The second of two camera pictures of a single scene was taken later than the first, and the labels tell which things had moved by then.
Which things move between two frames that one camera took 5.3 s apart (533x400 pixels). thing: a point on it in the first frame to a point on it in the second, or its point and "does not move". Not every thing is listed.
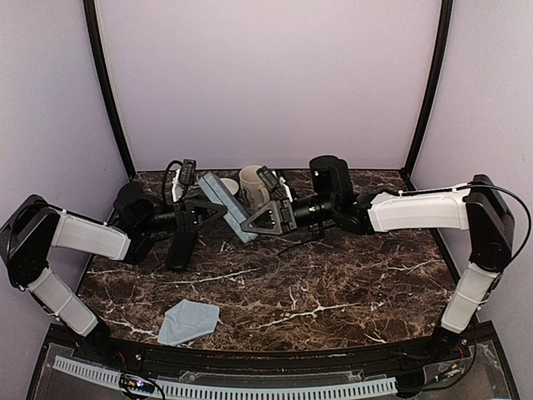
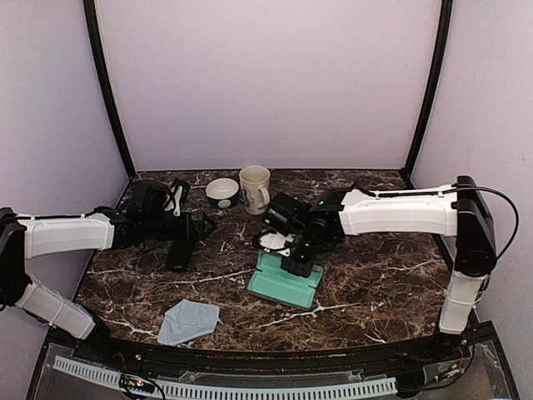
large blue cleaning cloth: [186, 320] does not move
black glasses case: [180, 250] does not move
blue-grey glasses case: [235, 212] to [270, 279]
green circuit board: [136, 382] does not move
